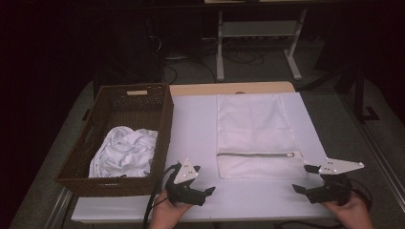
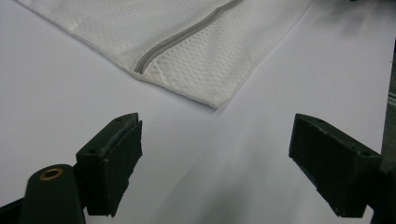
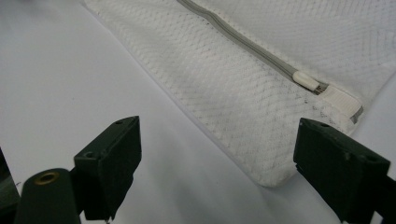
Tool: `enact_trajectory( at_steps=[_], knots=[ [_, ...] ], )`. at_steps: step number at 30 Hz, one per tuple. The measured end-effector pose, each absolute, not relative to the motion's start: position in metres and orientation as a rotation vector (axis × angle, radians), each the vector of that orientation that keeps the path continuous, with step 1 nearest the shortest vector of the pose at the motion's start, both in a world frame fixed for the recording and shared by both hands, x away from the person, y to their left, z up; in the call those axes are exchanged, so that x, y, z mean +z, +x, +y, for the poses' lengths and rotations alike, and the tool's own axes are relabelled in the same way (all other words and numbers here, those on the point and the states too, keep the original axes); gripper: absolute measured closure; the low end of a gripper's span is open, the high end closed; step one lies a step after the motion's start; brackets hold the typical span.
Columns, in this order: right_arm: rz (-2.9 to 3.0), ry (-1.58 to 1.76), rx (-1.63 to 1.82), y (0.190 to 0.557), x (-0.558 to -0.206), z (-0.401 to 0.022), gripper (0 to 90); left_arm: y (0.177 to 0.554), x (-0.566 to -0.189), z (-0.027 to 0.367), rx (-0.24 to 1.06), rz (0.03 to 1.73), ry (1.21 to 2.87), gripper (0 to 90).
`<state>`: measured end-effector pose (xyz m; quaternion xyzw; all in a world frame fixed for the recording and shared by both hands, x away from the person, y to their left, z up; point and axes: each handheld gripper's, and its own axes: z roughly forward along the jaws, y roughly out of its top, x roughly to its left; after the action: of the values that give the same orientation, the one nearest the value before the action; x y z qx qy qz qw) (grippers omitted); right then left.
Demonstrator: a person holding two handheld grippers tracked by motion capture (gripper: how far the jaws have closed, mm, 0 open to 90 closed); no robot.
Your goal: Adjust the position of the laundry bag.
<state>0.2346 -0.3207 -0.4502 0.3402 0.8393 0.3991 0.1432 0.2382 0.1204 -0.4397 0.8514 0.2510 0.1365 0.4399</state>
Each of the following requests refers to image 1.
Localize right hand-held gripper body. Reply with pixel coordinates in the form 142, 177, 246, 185
305, 157, 366, 206

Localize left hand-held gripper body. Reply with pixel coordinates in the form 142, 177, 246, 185
164, 157, 207, 207

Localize white garment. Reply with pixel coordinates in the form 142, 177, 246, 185
88, 125, 160, 178

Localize white mesh laundry bag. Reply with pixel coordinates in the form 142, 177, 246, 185
216, 93, 309, 180

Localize brown wicker basket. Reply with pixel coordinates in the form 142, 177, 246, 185
54, 82, 175, 198

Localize person's left hand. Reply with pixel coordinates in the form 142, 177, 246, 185
148, 189, 194, 229

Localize person's right hand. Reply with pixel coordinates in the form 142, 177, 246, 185
322, 192, 375, 229

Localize white board mat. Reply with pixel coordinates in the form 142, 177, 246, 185
71, 92, 339, 223

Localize black metal stand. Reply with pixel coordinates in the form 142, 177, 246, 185
333, 62, 382, 125

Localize white metal stand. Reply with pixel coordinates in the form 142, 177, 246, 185
215, 8, 309, 82

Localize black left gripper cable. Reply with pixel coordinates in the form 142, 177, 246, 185
141, 162, 182, 229

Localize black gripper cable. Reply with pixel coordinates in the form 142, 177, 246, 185
349, 178, 373, 212
141, 162, 182, 229

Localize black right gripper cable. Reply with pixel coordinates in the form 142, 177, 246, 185
349, 178, 373, 212

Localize aluminium frame rail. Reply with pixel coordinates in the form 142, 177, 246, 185
342, 94, 405, 206
43, 186, 75, 229

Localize black floor cable tangle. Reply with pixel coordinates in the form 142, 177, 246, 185
222, 47, 266, 67

